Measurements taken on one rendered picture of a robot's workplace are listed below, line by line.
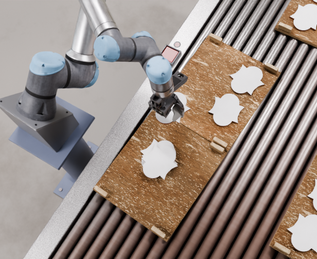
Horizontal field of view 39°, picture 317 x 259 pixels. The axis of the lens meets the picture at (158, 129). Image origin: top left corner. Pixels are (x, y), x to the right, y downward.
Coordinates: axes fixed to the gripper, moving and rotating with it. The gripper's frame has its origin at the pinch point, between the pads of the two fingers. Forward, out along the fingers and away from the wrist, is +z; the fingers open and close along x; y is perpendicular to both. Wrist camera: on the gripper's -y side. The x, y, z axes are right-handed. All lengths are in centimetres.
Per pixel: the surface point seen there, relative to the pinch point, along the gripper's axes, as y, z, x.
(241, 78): -29.9, 12.0, 13.0
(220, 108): -14.1, 11.7, 13.2
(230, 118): -12.6, 11.7, 18.7
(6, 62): 1, 106, -149
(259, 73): -36.0, 12.1, 18.0
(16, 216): 76, 104, -70
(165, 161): 16.6, 9.3, 8.1
